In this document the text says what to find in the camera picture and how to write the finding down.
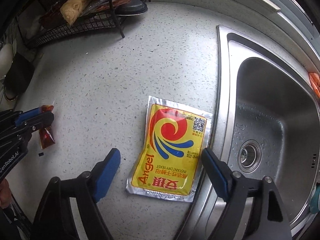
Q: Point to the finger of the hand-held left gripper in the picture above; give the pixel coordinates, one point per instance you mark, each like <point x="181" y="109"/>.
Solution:
<point x="27" y="116"/>
<point x="42" y="121"/>

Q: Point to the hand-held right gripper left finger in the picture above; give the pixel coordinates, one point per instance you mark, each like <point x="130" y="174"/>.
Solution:
<point x="106" y="177"/>

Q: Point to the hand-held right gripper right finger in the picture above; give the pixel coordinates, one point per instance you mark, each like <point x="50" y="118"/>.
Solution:
<point x="216" y="175"/>

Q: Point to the red sauce packet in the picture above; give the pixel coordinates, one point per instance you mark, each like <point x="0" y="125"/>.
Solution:
<point x="46" y="138"/>

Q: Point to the yellow yeast packet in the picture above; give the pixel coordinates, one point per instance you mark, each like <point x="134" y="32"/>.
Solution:
<point x="172" y="150"/>

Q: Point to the person's left hand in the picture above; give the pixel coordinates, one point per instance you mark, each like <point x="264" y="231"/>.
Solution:
<point x="5" y="195"/>

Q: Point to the dark green mug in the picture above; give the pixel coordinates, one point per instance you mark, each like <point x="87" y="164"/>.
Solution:
<point x="18" y="77"/>

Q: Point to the stainless steel sink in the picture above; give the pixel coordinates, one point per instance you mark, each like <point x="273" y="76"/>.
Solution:
<point x="270" y="100"/>

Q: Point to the teal plastic object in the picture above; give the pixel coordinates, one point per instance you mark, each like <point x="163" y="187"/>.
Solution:
<point x="315" y="197"/>

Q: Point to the ginger root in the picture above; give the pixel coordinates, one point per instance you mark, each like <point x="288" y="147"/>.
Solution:
<point x="72" y="7"/>

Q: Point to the orange cloth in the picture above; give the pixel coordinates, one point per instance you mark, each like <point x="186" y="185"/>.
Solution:
<point x="315" y="82"/>

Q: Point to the grey metal lid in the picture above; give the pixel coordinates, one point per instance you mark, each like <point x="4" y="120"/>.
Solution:
<point x="133" y="7"/>

